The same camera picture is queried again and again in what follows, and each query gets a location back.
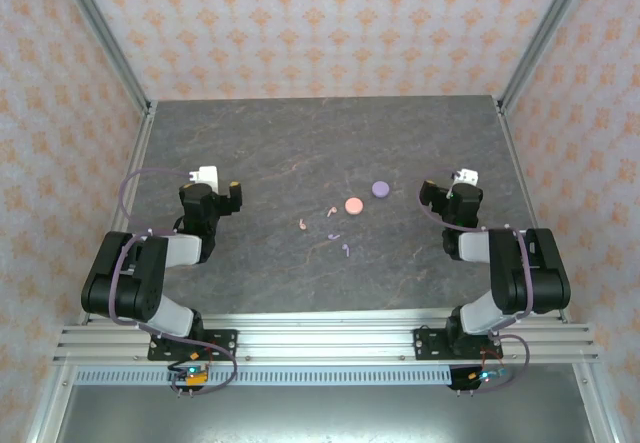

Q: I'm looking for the grey metal sheet panel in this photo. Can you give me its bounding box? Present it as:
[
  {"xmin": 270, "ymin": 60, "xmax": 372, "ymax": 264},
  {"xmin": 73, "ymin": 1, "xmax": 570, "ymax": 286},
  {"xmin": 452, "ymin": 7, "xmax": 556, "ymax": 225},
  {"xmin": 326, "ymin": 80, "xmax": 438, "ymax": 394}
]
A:
[{"xmin": 54, "ymin": 385, "xmax": 596, "ymax": 443}]

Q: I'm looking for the aluminium side rail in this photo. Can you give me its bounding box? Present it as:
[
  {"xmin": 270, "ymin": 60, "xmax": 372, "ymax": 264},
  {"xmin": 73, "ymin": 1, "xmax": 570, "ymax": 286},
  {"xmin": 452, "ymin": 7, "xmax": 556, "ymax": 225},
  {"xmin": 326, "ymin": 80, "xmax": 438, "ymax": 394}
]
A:
[
  {"xmin": 77, "ymin": 101, "xmax": 159, "ymax": 327},
  {"xmin": 494, "ymin": 97, "xmax": 571, "ymax": 324}
]

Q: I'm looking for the left aluminium frame post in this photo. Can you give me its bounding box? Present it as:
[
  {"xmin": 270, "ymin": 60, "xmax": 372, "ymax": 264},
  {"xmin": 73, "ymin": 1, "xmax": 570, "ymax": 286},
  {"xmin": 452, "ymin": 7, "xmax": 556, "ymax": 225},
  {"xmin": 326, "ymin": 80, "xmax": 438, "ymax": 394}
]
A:
[{"xmin": 52, "ymin": 0, "xmax": 156, "ymax": 117}]

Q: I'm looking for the right aluminium side rail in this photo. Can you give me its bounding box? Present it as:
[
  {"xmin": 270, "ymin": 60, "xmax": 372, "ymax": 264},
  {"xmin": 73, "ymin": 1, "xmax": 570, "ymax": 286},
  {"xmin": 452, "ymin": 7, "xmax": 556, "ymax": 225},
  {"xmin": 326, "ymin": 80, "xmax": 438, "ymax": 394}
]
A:
[{"xmin": 494, "ymin": 97, "xmax": 571, "ymax": 324}]

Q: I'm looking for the right aluminium frame post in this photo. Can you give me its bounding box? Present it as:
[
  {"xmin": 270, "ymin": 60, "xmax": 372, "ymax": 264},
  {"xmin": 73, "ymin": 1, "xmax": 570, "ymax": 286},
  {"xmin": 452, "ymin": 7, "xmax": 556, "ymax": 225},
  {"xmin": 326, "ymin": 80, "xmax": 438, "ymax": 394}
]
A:
[{"xmin": 497, "ymin": 0, "xmax": 599, "ymax": 114}]

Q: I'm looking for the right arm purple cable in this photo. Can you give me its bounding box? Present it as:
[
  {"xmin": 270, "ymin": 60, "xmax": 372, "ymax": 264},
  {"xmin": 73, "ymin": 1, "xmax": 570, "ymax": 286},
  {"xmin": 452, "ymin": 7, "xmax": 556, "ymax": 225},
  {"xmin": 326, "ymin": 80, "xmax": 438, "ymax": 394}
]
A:
[{"xmin": 417, "ymin": 167, "xmax": 532, "ymax": 395}]

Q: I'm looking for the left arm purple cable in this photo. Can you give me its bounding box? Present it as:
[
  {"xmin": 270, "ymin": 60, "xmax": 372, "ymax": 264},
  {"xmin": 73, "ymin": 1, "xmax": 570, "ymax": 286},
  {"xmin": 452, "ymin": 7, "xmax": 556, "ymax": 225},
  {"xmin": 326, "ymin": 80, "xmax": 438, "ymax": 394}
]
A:
[{"xmin": 108, "ymin": 167, "xmax": 239, "ymax": 398}]

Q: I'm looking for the aluminium frame post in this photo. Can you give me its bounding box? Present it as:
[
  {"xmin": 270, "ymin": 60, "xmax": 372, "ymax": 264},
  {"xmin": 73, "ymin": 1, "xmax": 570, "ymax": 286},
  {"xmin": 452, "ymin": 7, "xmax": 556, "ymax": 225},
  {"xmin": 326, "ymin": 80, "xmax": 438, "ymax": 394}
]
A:
[
  {"xmin": 52, "ymin": 0, "xmax": 156, "ymax": 117},
  {"xmin": 497, "ymin": 0, "xmax": 599, "ymax": 114}
]

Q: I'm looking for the slotted grey cable duct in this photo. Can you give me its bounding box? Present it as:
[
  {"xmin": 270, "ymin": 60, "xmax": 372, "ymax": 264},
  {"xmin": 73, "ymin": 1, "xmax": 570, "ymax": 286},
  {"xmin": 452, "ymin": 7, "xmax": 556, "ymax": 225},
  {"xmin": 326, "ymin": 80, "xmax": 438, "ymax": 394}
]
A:
[{"xmin": 74, "ymin": 367, "xmax": 454, "ymax": 387}]

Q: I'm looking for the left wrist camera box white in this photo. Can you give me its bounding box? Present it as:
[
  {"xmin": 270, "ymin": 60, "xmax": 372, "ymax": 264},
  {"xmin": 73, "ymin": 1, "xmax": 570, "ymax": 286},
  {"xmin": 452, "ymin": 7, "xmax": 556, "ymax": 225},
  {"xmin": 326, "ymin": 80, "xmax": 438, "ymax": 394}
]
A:
[{"xmin": 186, "ymin": 164, "xmax": 220, "ymax": 190}]

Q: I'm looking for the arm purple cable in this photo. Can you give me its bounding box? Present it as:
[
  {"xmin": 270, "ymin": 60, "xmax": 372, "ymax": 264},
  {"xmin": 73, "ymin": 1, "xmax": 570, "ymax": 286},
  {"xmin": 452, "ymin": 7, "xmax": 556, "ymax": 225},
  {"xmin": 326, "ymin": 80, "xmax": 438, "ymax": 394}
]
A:
[
  {"xmin": 108, "ymin": 167, "xmax": 239, "ymax": 398},
  {"xmin": 417, "ymin": 167, "xmax": 532, "ymax": 395}
]

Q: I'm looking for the left aluminium side rail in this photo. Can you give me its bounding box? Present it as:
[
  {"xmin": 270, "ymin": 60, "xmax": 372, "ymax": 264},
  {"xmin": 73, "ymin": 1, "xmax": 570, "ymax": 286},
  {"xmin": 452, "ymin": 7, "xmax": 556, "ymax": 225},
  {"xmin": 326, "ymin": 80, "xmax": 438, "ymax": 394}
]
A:
[{"xmin": 77, "ymin": 101, "xmax": 159, "ymax": 327}]

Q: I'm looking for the aluminium mounting rail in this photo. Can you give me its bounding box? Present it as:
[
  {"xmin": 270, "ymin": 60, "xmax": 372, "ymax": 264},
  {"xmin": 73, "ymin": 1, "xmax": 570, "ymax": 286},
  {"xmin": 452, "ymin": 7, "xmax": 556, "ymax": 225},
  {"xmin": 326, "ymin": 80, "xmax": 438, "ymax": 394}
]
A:
[{"xmin": 52, "ymin": 312, "xmax": 599, "ymax": 367}]

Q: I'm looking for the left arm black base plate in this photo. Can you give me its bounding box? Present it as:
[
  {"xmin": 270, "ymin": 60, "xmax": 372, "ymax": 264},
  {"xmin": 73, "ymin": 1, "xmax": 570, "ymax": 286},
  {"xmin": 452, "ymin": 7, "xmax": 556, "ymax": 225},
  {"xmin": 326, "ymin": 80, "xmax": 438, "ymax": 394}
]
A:
[{"xmin": 147, "ymin": 329, "xmax": 239, "ymax": 362}]

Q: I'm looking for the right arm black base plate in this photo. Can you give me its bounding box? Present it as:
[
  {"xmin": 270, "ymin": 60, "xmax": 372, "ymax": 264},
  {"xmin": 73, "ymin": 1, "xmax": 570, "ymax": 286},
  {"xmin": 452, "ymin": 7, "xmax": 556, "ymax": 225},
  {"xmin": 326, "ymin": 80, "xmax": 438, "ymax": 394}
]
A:
[{"xmin": 413, "ymin": 327, "xmax": 501, "ymax": 362}]

